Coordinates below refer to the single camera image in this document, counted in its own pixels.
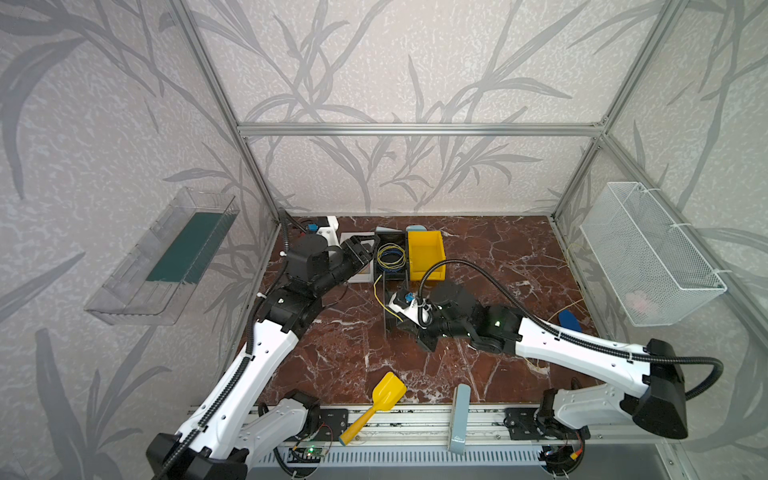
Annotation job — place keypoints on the white wire mesh basket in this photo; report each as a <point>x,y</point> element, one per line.
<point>639,246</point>

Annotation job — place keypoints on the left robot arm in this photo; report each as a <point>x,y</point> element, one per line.
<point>218,441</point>

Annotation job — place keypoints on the blue shovel wooden handle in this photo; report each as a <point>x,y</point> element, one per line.
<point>568,320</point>

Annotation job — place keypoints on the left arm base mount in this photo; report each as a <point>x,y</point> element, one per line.
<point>323,424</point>

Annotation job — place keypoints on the clear plastic wall tray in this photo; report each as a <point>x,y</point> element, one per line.
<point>153,284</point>

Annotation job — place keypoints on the yellow plastic scoop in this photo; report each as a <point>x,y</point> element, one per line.
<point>387,393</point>

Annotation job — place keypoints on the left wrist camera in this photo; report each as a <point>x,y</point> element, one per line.
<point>325,226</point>

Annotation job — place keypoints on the pink object in basket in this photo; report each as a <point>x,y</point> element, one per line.
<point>641,304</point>

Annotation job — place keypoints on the white storage bin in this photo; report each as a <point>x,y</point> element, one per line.
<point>354,258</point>

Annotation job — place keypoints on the yellow storage bin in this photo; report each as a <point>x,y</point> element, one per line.
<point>425,249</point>

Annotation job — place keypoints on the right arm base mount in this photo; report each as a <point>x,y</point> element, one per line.
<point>522,424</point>

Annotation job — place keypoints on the grey perforated cable spool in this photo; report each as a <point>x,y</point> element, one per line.
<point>386,289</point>

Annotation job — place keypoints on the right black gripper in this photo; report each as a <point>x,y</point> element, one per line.
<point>414,321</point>

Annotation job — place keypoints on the green circuit board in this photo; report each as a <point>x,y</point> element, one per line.
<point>307,455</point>

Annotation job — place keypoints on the light blue grey bar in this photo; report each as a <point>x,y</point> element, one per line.
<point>459,419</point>

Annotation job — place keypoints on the aluminium frame rail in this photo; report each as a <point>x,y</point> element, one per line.
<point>419,129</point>

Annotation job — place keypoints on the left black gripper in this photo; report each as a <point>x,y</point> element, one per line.
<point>363,252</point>

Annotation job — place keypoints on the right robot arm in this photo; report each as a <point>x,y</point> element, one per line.
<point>647,385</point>

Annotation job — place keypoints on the black storage bin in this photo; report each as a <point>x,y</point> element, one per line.
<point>391,258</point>

